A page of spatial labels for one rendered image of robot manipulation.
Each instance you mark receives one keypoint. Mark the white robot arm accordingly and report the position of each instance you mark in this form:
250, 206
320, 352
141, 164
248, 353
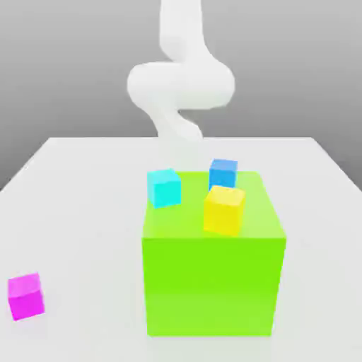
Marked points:
181, 84

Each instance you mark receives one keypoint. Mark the small cyan cube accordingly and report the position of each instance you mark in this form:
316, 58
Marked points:
164, 189

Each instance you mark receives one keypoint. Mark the small blue cube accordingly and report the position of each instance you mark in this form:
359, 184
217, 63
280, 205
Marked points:
222, 173

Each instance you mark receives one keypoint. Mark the small yellow cube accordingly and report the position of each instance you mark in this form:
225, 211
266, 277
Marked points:
223, 212

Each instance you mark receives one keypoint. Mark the small magenta cube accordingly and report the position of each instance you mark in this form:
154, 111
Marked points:
26, 299

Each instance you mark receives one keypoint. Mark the large green box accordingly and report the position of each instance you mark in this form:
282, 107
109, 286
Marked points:
212, 282

